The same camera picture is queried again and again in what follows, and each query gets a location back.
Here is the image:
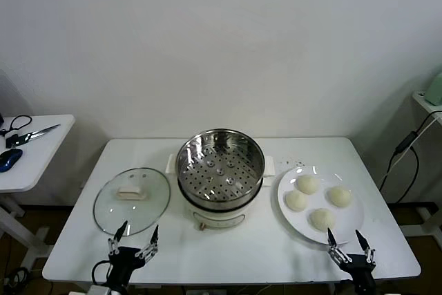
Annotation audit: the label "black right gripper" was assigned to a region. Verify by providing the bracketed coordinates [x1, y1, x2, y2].
[326, 227, 377, 274]

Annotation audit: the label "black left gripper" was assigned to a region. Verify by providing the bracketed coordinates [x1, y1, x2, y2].
[106, 220, 160, 272]

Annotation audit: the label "glass lid with white handle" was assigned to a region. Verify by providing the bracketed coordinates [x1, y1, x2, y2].
[92, 166, 172, 237]

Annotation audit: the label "white steamed baozi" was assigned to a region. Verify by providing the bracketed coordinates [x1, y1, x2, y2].
[308, 207, 336, 233]
[327, 186, 355, 208]
[296, 174, 321, 195]
[285, 189, 309, 212]

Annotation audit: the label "stainless steel steamer basket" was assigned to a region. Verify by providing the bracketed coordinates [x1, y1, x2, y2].
[165, 128, 276, 203]

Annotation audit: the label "white round plate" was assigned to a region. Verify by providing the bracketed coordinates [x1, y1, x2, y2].
[277, 165, 365, 245]

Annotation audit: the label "white electric cooker pot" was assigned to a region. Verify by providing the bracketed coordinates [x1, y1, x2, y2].
[177, 173, 272, 232]

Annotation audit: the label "white side table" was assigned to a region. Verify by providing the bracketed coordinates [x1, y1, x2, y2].
[0, 114, 76, 268]

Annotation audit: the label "steel scissors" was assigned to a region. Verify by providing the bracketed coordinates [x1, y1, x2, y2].
[5, 124, 61, 148]

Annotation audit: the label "blue computer mouse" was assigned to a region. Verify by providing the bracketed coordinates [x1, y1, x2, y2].
[0, 148, 23, 173]

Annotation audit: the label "white shelf table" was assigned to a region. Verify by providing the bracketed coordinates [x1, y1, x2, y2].
[411, 90, 442, 118]

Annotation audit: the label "pale green appliance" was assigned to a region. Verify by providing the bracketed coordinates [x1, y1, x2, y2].
[423, 70, 442, 106]

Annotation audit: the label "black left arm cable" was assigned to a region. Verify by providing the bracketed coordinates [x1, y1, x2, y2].
[90, 260, 113, 291]

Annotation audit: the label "black power adapter cable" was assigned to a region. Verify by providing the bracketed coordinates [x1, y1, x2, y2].
[379, 111, 442, 204]

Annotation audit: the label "black floor cables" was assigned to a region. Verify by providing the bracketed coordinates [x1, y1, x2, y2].
[0, 267, 32, 295]

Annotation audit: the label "white cable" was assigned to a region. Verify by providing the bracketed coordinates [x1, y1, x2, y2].
[381, 113, 438, 185]

